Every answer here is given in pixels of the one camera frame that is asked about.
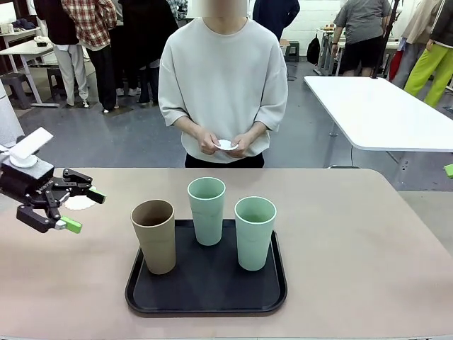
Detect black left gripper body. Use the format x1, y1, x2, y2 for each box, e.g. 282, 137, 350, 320
0, 161, 55, 209

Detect white scalloped paper coaster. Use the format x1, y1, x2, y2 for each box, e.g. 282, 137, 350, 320
213, 139, 239, 152
65, 194, 95, 212

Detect brown tall cup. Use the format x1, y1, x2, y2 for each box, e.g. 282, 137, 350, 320
130, 200, 177, 276

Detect mint green tall cup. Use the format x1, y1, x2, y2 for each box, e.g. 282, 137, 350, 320
234, 196, 277, 272
187, 176, 227, 247

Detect person's right forearm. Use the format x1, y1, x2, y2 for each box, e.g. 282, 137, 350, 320
176, 115, 210, 142

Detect person's left forearm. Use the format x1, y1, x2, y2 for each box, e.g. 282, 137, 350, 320
237, 120, 267, 142

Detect person's right hand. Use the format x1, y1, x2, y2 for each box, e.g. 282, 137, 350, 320
197, 131, 222, 156

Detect person's left hand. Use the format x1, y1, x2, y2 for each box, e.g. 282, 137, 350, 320
231, 133, 253, 157

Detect white folding table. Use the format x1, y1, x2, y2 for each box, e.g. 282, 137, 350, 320
303, 76, 453, 153

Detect large grey plastic stool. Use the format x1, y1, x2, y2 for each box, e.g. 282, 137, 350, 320
0, 72, 33, 110

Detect small grey plastic stool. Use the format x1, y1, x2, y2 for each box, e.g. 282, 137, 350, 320
46, 67, 67, 98

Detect bystander in lime green trousers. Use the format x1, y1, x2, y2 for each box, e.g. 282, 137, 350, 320
403, 0, 453, 107

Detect grey work table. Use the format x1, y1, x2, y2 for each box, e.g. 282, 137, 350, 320
0, 38, 60, 108

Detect bystander in beige jacket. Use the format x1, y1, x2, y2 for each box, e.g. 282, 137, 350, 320
391, 0, 432, 89

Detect black stand pole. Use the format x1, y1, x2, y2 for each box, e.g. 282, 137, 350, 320
370, 0, 398, 81

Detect bystander in plaid shirt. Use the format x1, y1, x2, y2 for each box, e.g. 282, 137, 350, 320
62, 0, 120, 114

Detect bystander in dark jacket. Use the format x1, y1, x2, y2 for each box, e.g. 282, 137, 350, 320
34, 0, 90, 107

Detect bystander in black clothes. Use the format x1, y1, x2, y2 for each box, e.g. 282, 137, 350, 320
118, 0, 180, 106

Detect black plastic tray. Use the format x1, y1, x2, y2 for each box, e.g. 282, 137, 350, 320
125, 218, 288, 317

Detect bystander in grey shirt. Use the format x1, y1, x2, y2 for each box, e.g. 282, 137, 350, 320
331, 0, 392, 77

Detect white background work table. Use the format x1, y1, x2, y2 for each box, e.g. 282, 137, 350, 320
316, 27, 403, 77

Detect person in beige sweater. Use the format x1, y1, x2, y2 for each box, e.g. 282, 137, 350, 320
158, 0, 289, 169

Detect black backpack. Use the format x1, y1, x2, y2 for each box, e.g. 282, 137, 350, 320
306, 34, 321, 66

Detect dark step stool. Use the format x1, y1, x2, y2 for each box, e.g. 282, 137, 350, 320
284, 40, 301, 64

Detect bystander in navy top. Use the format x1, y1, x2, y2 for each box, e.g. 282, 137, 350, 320
253, 0, 301, 42

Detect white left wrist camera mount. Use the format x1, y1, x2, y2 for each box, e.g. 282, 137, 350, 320
8, 127, 55, 169

